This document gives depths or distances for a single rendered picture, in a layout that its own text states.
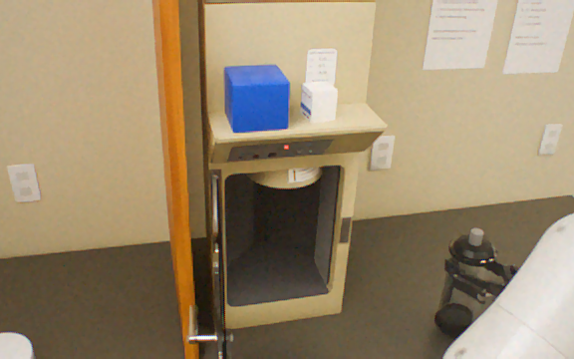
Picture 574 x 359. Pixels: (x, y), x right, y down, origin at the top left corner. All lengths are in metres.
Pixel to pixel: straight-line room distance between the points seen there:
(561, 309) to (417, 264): 1.07
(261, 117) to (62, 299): 0.81
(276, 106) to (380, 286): 0.73
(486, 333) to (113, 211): 1.25
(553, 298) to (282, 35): 0.67
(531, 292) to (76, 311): 1.15
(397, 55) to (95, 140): 0.87
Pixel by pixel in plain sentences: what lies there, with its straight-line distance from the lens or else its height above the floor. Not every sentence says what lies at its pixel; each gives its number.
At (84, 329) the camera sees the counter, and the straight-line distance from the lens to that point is 1.45.
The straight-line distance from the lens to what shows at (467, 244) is 1.29.
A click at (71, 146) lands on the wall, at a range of 1.57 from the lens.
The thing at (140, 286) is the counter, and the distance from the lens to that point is 1.54.
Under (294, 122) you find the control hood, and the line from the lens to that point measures 1.03.
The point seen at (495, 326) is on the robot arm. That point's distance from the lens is 0.62.
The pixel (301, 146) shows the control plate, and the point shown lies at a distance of 1.05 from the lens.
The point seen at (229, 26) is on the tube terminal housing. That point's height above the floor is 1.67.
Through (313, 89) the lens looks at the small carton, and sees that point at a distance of 1.02.
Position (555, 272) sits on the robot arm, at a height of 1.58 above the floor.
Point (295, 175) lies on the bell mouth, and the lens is 1.20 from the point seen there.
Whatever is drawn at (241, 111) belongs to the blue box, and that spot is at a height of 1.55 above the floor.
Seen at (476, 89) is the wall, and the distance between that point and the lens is 1.81.
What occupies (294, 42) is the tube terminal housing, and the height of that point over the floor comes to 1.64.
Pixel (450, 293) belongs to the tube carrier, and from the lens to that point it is 1.34.
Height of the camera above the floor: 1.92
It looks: 31 degrees down
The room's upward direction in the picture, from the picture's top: 3 degrees clockwise
